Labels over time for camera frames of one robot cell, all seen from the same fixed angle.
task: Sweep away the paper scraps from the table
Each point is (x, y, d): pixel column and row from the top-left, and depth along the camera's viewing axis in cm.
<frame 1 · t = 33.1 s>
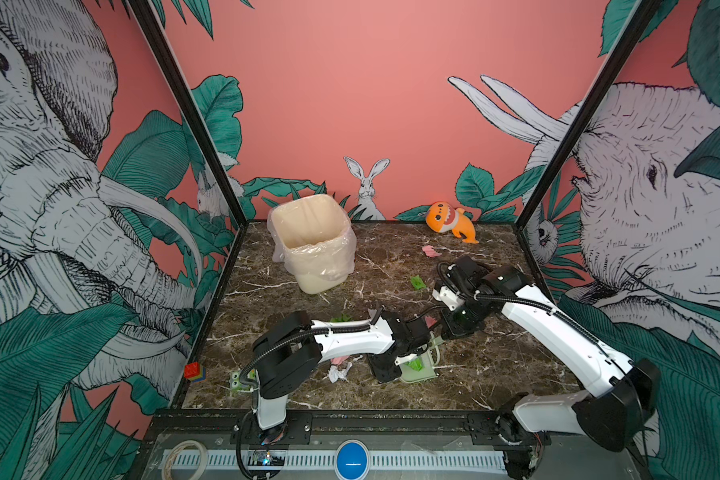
left hand: (381, 368, 81), fingers closed
right hand: (439, 333, 73), fingers closed
pink paper scrap far: (431, 251, 114), on the table
green plastic dustpan: (430, 360, 81), point 7 cm above the table
long green crumpled paper: (416, 364, 84), point 3 cm above the table
red toy block: (194, 372, 79), point 6 cm above the table

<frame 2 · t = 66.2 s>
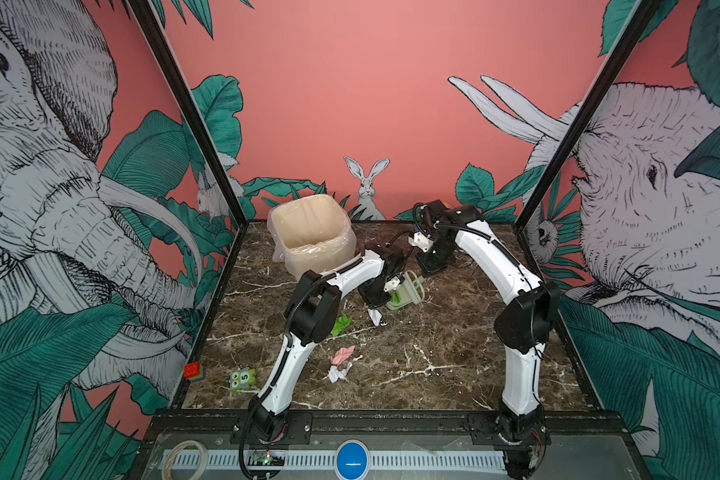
left hand: (372, 298, 94), fingers closed
right hand: (421, 269, 84), fingers closed
green plastic dustpan: (409, 291, 96), point 6 cm above the table
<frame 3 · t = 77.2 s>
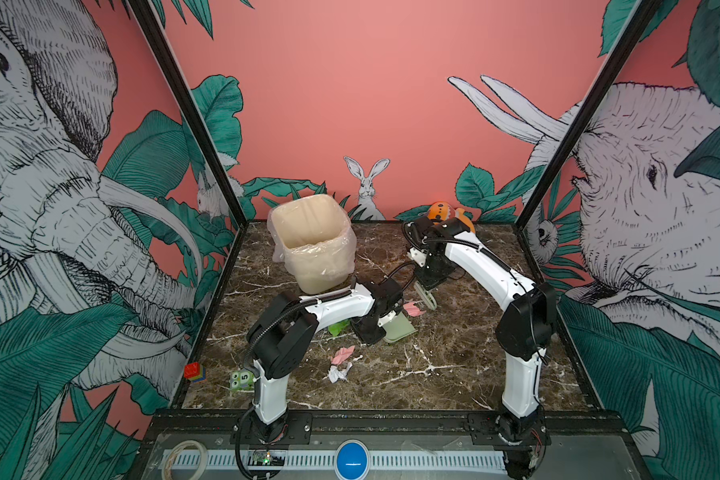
left hand: (367, 333, 87), fingers closed
right hand: (426, 280, 86), fingers closed
green plastic dustpan: (398, 328, 95), on the table
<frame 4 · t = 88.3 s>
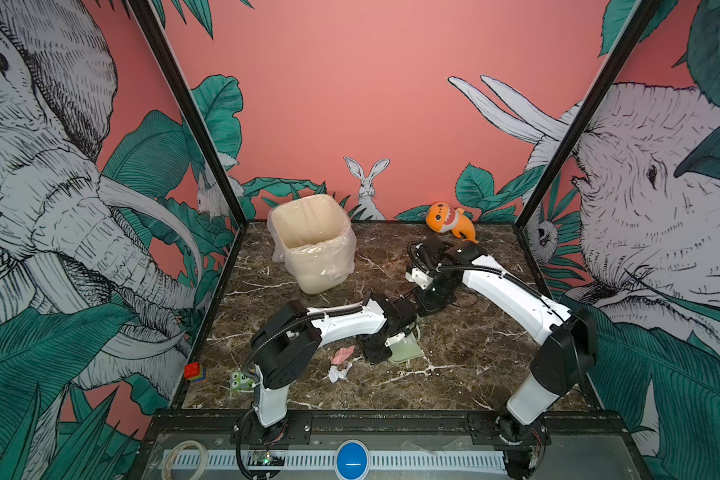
left hand: (370, 351, 84), fingers closed
right hand: (417, 309, 78), fingers closed
green plastic dustpan: (408, 349, 90), on the table
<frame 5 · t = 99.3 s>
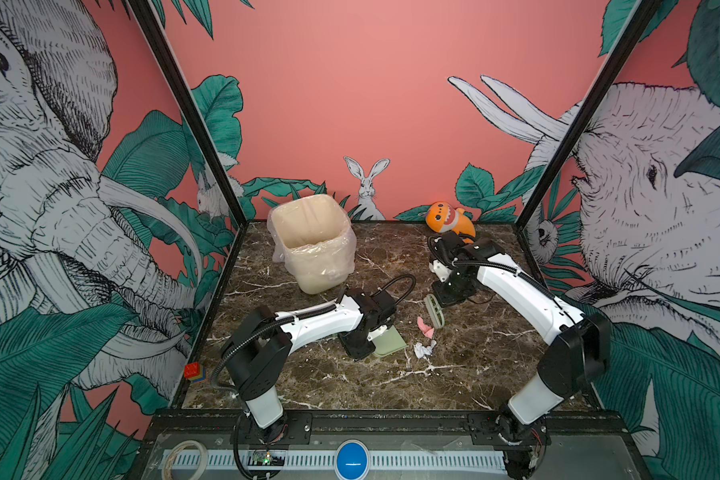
left hand: (354, 347, 82), fingers closed
right hand: (439, 298, 81), fingers closed
green plastic dustpan: (389, 342, 90), on the table
pink paper scrap front: (424, 328, 94), on the table
white crumpled paper front: (422, 351, 88), point 2 cm above the table
